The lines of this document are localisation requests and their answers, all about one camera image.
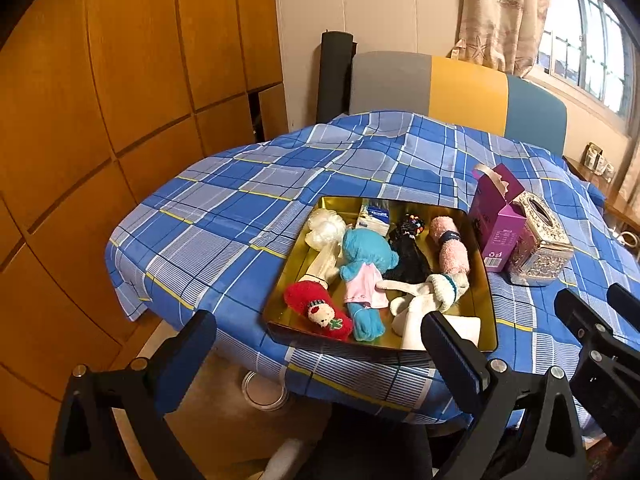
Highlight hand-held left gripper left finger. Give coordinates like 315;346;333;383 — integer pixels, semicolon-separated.
49;310;218;480

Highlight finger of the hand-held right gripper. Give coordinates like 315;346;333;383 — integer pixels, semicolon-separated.
554;287;615;350
606;282;640;319

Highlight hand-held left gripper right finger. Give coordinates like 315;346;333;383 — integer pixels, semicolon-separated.
421;310;588;480

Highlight white striped sock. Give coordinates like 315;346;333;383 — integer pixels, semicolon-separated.
425;272;471;313

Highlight white plain sock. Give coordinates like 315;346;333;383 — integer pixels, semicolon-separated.
375;280;436;337

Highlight pink fuzzy sock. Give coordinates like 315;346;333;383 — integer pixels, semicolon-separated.
430;216;472;276

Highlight gold metal tin box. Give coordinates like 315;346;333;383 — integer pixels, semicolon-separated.
262;196;499;353

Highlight red christmas sock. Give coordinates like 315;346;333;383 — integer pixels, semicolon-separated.
284;281;354;342

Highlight teal plush toy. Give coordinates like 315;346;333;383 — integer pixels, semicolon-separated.
339;228;400;343

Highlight blue white tissue pack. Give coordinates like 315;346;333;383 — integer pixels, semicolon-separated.
356;202;393;236

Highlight white organza scrunchie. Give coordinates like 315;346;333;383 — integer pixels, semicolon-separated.
305;208;347;251

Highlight silver embossed tissue box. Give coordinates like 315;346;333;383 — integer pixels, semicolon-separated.
507;192;574;287

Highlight wooden side desk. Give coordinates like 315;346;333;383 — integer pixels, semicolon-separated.
562;155;640;231

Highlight purple carton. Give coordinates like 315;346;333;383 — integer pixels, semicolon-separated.
468;162;527;273

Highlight beige patterned curtain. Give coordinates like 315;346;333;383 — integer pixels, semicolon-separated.
447;0;551;78
612;135;640;201

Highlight small boxes on desk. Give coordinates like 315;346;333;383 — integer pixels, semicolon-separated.
585;142;616;177

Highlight blue plaid tablecloth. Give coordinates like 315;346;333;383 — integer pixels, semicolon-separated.
106;111;640;433

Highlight grey yellow teal chair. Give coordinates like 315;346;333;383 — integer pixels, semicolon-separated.
348;51;569;156

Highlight wooden wardrobe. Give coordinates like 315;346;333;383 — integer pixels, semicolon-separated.
0;0;291;480

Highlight barred window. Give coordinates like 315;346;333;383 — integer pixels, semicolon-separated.
537;0;640;121

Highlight black rolled mat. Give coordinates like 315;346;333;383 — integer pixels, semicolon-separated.
316;31;357;123

